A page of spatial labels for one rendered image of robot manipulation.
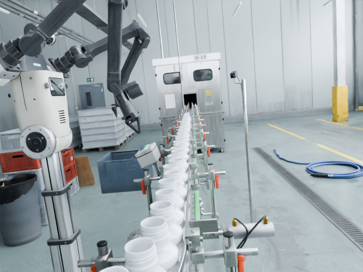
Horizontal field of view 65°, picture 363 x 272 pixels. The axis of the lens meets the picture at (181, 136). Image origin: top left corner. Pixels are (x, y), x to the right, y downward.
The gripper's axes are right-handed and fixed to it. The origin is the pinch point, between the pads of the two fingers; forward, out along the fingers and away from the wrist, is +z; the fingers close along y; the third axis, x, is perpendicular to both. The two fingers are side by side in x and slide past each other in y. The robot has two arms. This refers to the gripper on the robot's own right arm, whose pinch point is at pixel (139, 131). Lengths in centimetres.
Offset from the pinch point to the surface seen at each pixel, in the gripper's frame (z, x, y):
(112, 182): 25, 43, 50
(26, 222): 38, 174, 131
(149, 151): 9.3, -2.4, -9.9
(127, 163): 18, 28, 50
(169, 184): 9, -18, -75
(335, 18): -17, -513, 784
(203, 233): 20, -20, -77
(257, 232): 24, -30, -78
